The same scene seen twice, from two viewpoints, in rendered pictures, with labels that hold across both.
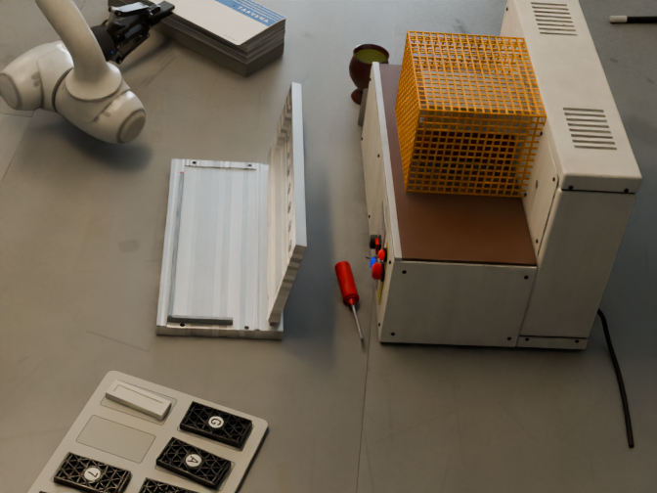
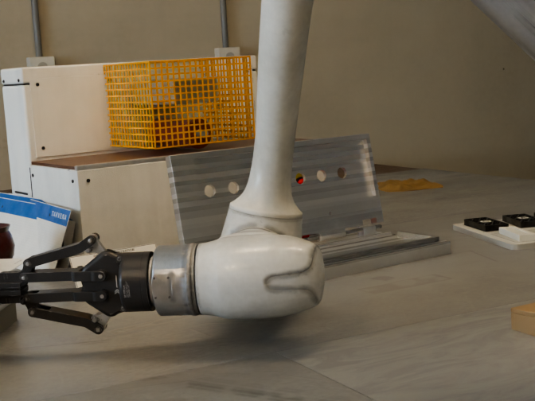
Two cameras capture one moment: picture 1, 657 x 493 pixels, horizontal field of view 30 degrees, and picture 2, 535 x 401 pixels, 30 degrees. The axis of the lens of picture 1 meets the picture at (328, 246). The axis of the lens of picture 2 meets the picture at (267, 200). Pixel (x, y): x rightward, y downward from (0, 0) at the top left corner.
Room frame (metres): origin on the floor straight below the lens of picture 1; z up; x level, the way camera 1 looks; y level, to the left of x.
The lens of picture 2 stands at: (2.47, 1.69, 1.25)
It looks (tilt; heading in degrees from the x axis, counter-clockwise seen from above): 8 degrees down; 243
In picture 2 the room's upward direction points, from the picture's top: 4 degrees counter-clockwise
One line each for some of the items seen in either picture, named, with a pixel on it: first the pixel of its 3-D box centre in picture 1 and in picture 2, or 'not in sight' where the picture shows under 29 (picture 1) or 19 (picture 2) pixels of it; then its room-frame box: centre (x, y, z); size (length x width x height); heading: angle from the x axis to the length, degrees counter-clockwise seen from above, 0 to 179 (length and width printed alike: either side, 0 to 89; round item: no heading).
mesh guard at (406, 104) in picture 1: (466, 112); (178, 101); (1.70, -0.20, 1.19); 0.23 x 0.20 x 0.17; 7
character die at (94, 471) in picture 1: (92, 476); not in sight; (1.08, 0.30, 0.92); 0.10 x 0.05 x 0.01; 78
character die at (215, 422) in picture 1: (215, 424); (486, 223); (1.20, 0.14, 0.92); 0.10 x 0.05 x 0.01; 76
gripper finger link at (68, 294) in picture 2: (128, 33); (67, 294); (2.14, 0.46, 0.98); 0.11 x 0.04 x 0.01; 148
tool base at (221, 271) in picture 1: (223, 240); (318, 255); (1.62, 0.19, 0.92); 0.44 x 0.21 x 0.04; 7
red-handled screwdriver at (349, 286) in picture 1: (351, 300); not in sight; (1.51, -0.05, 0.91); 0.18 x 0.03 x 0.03; 15
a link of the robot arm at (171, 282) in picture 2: not in sight; (176, 279); (2.02, 0.54, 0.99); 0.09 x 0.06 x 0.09; 58
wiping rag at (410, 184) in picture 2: not in sight; (408, 183); (0.87, -0.60, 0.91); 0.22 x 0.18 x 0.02; 66
